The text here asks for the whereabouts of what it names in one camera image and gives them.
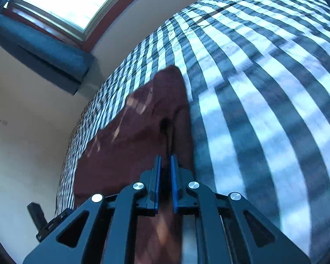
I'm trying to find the wooden framed window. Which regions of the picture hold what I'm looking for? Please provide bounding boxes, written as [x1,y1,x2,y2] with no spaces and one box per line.
[3,0,165,53]

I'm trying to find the plaid bed sheet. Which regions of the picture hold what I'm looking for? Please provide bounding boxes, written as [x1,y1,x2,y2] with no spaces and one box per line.
[55,0,330,259]

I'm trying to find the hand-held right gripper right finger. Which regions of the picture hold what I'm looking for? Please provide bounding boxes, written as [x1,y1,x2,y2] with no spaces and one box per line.
[169,155,311,264]

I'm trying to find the maroon cloth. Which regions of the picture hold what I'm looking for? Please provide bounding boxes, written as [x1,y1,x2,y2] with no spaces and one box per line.
[73,65,198,264]

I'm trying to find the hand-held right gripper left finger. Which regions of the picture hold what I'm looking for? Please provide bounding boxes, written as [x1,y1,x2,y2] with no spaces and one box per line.
[22,155,162,264]

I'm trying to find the blue window seat cushion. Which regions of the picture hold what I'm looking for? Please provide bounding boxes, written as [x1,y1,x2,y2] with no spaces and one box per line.
[0,14,95,97]

